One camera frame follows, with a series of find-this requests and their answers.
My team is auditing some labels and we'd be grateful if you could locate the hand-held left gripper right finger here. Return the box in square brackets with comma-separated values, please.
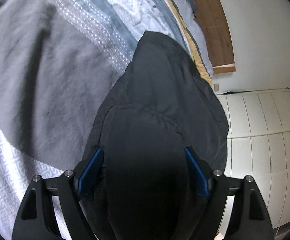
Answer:
[184, 146, 276, 240]

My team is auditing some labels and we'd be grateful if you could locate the white wardrobe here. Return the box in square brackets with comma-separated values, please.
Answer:
[216, 87, 290, 232]

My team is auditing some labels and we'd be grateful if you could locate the wooden headboard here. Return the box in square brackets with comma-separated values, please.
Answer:
[179, 0, 236, 75]

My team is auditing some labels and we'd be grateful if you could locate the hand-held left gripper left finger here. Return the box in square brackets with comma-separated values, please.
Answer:
[12, 147, 104, 240]

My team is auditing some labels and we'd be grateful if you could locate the grey blue pillow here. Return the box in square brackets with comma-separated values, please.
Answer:
[179, 0, 198, 18]

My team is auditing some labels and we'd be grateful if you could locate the black padded jacket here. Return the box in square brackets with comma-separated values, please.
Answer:
[81, 30, 230, 240]

